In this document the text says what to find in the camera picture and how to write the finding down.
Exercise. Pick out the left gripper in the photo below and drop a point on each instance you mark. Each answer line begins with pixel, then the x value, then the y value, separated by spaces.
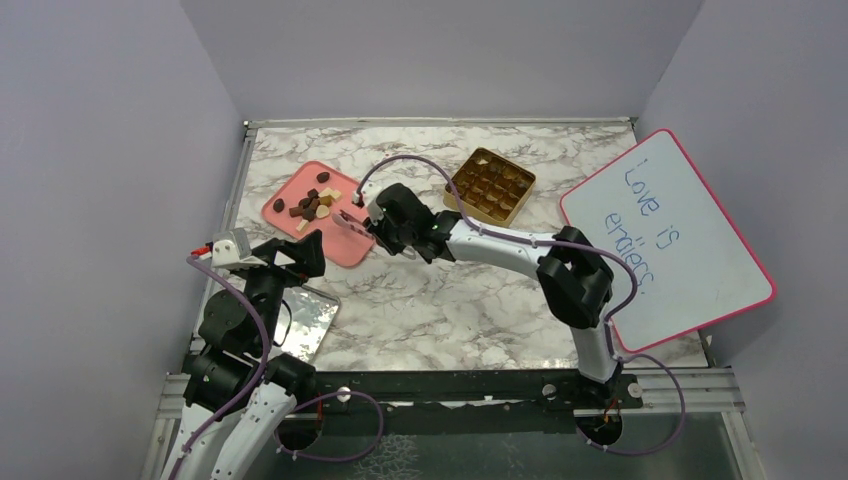
pixel 306 251

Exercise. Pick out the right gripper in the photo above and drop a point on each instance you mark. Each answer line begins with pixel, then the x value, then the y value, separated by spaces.
pixel 378 235

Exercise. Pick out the pink silicone tongs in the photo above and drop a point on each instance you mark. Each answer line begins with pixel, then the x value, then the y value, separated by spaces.
pixel 346 221

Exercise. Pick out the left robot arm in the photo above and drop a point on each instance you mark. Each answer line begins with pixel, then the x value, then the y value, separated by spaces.
pixel 238 392

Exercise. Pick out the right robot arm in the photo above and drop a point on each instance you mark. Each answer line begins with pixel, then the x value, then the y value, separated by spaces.
pixel 575 280

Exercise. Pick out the gold chocolate tin box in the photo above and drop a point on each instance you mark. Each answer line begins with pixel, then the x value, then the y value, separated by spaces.
pixel 492 188

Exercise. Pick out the pink plastic tray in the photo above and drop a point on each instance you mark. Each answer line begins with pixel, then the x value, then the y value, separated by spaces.
pixel 343 247

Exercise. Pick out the pink framed whiteboard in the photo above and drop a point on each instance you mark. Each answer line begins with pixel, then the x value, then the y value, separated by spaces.
pixel 652 208

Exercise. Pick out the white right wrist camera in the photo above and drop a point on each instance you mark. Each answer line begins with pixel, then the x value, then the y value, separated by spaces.
pixel 375 213

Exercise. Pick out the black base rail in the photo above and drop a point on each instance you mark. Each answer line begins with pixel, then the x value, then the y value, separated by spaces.
pixel 550 401

